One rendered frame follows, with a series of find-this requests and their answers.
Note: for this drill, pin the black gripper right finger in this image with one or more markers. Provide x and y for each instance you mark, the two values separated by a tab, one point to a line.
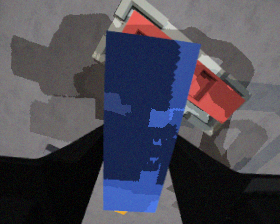
208	192

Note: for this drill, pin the red rectangular block with two square slots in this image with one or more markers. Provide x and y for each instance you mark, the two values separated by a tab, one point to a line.
207	90

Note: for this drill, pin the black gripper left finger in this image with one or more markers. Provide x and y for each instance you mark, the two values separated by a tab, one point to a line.
61	182

